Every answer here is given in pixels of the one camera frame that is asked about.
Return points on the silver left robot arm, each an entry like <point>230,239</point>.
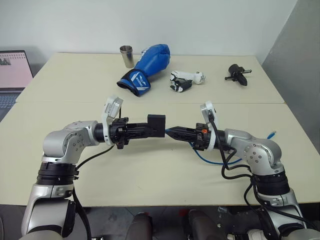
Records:
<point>65,140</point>

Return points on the steel metal cup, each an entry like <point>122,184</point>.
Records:
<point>127,57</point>

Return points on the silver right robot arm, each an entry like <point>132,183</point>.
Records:
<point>260,152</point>

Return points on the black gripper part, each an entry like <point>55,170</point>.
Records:
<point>237,73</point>

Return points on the white rounded object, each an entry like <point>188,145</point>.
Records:
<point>256,235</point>

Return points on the small black box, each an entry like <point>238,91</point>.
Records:
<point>157,125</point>

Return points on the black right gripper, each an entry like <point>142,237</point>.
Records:
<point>200,138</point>

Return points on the grey laptop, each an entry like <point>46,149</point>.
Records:
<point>12,70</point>

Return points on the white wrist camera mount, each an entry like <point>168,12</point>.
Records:
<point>207,110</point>
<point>112,107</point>

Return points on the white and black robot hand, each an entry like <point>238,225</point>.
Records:
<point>191,76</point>

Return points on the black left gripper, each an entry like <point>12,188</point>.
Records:
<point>120,133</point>

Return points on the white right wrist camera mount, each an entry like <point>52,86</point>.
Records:
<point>207,110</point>

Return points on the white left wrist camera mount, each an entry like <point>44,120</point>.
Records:
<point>112,107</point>

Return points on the blue boxing glove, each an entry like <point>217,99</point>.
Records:
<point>152,62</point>

